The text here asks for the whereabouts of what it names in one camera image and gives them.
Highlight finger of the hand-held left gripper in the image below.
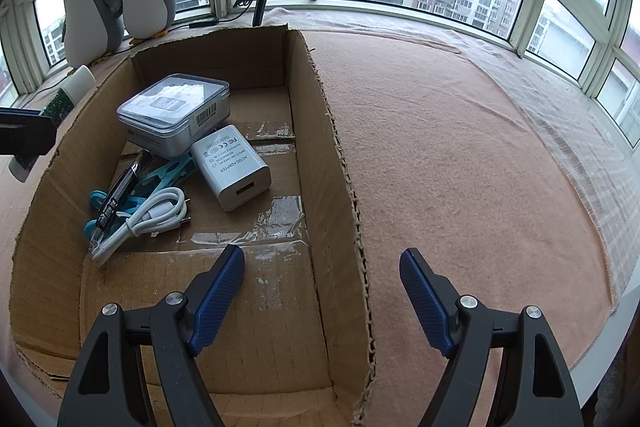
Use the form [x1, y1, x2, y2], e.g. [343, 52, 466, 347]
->
[0, 107, 58, 155]

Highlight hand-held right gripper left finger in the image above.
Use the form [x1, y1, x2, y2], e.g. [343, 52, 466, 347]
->
[57, 244, 246, 427]

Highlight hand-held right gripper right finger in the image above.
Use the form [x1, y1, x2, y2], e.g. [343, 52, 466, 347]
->
[399, 248, 586, 427]

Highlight cardboard box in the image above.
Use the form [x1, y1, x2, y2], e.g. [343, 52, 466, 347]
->
[9, 24, 378, 425]

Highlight white and green tube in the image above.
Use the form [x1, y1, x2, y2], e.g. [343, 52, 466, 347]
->
[9, 66, 96, 182]

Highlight bright blue plastic clip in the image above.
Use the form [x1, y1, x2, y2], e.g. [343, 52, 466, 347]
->
[82, 218, 126, 242]
[90, 189, 151, 214]

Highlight black pen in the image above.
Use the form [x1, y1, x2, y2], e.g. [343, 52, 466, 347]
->
[90, 149, 153, 253]

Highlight white power adapter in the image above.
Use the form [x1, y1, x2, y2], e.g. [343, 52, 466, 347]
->
[190, 124, 272, 212]

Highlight light teal plastic clip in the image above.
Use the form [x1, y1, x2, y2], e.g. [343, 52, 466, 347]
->
[135, 154, 195, 200]

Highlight clear lidded product box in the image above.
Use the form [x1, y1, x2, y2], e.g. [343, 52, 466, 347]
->
[117, 74, 232, 158]

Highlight white coiled charging cable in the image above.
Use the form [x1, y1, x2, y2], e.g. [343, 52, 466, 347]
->
[91, 187, 192, 267]

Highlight black cable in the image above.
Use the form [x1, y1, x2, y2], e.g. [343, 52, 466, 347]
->
[165, 0, 261, 32]

